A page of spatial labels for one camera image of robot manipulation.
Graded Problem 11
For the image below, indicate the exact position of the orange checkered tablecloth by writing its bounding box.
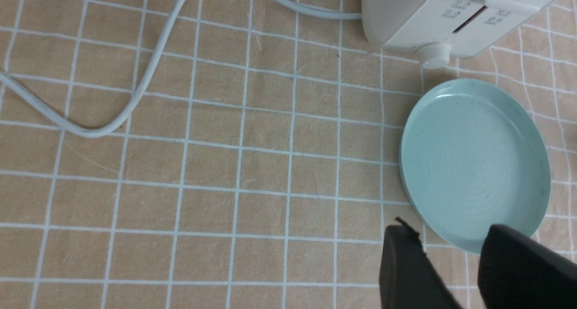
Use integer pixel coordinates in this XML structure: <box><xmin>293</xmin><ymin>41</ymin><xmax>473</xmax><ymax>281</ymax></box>
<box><xmin>0</xmin><ymin>0</ymin><xmax>576</xmax><ymax>309</ymax></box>

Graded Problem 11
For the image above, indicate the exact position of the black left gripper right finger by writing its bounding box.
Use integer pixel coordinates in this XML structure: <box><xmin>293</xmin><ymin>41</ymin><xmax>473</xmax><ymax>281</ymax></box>
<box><xmin>477</xmin><ymin>224</ymin><xmax>577</xmax><ymax>309</ymax></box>

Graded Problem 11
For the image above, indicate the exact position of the light green round plate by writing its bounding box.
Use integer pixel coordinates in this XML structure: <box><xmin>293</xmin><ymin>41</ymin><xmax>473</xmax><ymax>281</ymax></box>
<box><xmin>398</xmin><ymin>78</ymin><xmax>552</xmax><ymax>255</ymax></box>

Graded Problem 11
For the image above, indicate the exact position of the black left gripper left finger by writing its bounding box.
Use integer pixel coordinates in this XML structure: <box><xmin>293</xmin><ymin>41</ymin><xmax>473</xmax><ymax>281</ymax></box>
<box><xmin>379</xmin><ymin>217</ymin><xmax>461</xmax><ymax>309</ymax></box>

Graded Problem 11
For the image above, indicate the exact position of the white toaster power cable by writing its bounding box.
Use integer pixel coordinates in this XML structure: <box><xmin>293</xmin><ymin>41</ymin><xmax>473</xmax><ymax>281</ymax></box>
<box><xmin>0</xmin><ymin>0</ymin><xmax>362</xmax><ymax>138</ymax></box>

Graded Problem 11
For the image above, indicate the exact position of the white two-slot toaster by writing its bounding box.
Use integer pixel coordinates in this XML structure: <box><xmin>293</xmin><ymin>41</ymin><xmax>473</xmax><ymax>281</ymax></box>
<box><xmin>361</xmin><ymin>0</ymin><xmax>554</xmax><ymax>69</ymax></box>

